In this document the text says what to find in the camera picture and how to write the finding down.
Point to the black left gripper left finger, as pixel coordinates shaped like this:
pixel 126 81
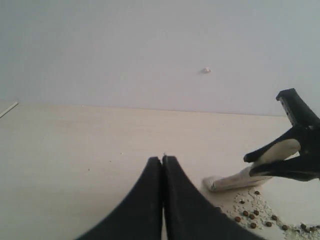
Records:
pixel 139 216

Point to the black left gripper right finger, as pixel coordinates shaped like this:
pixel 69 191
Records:
pixel 189 215

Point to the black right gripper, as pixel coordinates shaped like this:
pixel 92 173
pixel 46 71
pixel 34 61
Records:
pixel 305 167

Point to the small white wall fixture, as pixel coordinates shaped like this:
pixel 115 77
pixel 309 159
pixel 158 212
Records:
pixel 206 70

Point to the pile of crumbs and pellets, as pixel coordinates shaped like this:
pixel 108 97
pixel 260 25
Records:
pixel 250 211

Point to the wooden paint brush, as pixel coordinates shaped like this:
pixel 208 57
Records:
pixel 279 152

